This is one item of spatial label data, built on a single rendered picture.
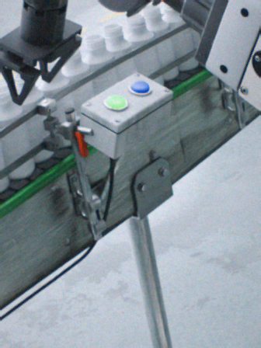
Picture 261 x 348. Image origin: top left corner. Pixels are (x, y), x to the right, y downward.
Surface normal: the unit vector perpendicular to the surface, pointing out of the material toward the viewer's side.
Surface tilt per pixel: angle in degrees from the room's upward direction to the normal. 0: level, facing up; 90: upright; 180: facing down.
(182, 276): 0
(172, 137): 90
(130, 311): 0
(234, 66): 90
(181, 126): 90
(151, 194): 90
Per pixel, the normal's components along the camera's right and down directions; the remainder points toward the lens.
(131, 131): 0.76, 0.47
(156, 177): 0.75, 0.18
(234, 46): -0.64, 0.46
